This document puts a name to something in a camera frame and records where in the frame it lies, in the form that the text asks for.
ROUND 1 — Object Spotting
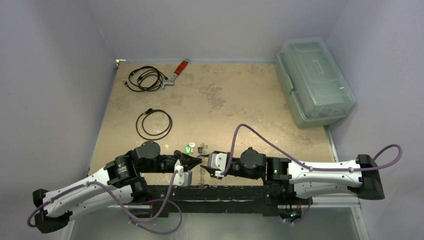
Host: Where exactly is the small green key tag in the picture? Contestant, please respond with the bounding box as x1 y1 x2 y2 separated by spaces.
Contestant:
185 142 196 155

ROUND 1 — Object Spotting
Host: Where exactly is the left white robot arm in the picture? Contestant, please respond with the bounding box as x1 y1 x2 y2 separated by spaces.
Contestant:
26 140 202 234

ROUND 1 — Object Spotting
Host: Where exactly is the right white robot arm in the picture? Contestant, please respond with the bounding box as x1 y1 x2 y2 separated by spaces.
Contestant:
203 147 385 204

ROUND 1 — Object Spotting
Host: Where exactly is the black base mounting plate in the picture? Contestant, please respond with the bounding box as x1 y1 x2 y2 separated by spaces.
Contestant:
130 183 313 221

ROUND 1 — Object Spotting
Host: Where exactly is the translucent green plastic toolbox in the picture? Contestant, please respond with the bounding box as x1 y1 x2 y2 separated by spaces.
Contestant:
276 37 356 129

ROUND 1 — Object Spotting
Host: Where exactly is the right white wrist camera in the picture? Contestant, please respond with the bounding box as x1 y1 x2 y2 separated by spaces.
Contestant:
207 151 228 179

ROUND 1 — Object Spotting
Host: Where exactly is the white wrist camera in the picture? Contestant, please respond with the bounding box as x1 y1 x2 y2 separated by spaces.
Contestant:
207 151 228 179
172 160 193 187

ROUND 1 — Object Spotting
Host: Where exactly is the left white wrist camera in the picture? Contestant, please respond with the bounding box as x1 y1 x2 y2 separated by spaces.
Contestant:
172 160 193 187

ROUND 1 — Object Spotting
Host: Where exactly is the coiled black cable near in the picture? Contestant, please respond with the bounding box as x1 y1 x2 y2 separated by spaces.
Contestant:
135 108 173 141

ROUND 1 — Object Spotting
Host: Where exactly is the coiled black cable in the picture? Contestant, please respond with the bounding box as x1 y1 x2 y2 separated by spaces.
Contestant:
123 65 168 92
135 108 173 141

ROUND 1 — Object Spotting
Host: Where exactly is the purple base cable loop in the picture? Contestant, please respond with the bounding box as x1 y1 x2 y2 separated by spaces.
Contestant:
127 198 184 235

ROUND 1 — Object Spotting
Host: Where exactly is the red handled adjustable wrench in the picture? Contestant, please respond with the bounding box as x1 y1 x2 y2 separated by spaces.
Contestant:
160 58 190 90

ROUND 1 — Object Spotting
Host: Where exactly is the coiled black cable far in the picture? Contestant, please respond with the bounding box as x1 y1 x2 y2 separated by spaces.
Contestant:
123 65 168 92

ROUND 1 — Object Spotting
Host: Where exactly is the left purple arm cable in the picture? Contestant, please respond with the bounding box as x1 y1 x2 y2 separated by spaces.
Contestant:
27 170 178 229

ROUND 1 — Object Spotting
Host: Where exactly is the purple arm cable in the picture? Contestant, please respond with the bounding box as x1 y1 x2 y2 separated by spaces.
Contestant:
27 170 178 229
221 123 404 176

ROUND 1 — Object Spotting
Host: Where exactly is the aluminium frame rail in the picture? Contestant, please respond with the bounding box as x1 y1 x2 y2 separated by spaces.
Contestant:
59 125 370 240

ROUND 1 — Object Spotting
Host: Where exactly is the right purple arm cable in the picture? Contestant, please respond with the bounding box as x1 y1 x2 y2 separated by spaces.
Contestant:
221 123 404 176

